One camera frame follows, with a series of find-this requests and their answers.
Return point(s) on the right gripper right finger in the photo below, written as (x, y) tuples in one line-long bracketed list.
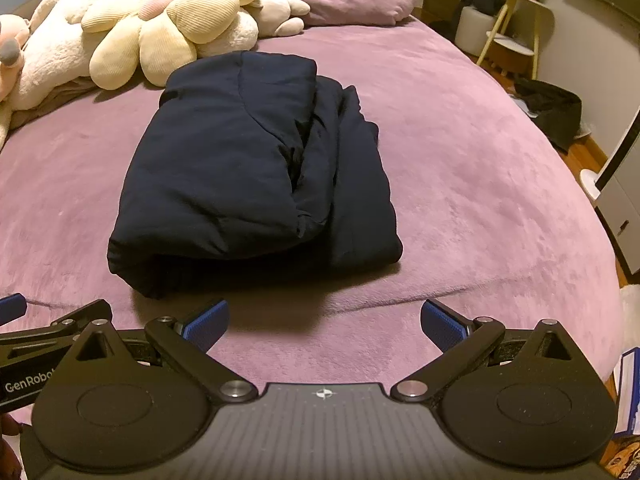
[(464, 343)]

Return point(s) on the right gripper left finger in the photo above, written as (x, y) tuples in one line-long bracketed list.
[(183, 345)]

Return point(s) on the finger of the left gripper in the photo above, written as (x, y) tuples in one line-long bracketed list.
[(12, 307)]

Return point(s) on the navy blue jacket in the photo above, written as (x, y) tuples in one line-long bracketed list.
[(254, 171)]

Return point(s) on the blue white box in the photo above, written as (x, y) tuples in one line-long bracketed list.
[(627, 383)]

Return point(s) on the white cabinet at right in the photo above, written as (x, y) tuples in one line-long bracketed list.
[(614, 192)]

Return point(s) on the black bag on floor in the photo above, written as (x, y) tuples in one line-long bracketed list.
[(556, 112)]

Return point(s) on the white fluffy plush toy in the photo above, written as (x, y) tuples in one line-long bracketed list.
[(59, 51)]

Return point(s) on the cream flower plush pillow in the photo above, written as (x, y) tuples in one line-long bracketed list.
[(160, 36)]

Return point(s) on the white round stool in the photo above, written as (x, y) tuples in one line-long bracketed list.
[(472, 30)]

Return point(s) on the yellow wooden side table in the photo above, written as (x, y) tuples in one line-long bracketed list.
[(503, 32)]

